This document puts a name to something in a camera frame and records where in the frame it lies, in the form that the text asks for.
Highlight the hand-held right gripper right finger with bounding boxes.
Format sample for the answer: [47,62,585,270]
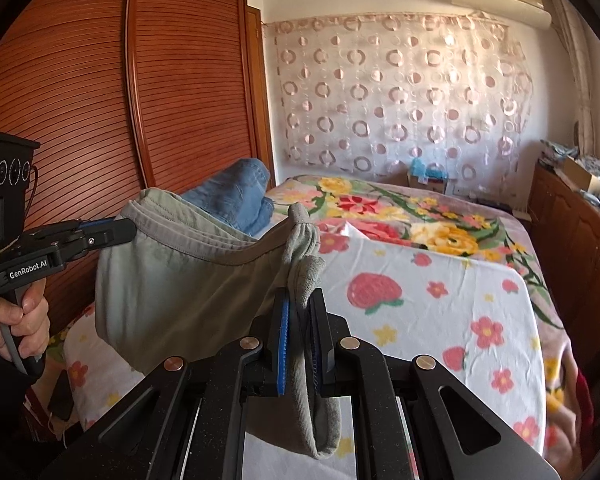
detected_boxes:
[302,287,561,480]

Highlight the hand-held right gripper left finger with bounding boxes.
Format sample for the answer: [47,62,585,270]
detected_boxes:
[55,287,291,480]

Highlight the grey-green pants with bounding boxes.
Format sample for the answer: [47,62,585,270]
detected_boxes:
[94,187,343,461]

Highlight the person's left forearm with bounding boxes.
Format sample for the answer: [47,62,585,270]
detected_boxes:
[0,345,58,480]

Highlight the slatted wooden wardrobe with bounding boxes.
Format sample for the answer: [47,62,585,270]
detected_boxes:
[0,0,276,336]

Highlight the white flower-print bed sheet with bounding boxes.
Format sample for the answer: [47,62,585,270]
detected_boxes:
[62,217,548,480]

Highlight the folded blue jeans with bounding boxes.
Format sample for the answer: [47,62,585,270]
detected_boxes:
[180,157,276,236]

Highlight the pink floral blanket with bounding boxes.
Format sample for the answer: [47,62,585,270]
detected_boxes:
[270,175,586,461]

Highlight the cardboard box at headboard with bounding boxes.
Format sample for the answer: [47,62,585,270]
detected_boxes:
[406,167,451,193]

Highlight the blue plastic bag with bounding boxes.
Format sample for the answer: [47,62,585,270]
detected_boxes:
[410,157,448,181]

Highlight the red cloth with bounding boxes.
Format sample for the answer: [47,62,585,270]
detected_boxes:
[575,370,597,461]

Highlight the long wooden cabinet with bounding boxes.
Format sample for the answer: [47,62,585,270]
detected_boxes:
[527,165,600,371]

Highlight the sheer circle-pattern curtain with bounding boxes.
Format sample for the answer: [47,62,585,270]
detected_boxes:
[272,12,533,181]

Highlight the patterned folded cloth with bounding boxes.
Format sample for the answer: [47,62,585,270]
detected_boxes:
[540,140,581,161]

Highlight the open cardboard box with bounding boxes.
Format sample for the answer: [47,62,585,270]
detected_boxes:
[555,157,600,193]

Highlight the beige window curtain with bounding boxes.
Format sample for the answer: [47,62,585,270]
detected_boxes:
[547,0,600,161]

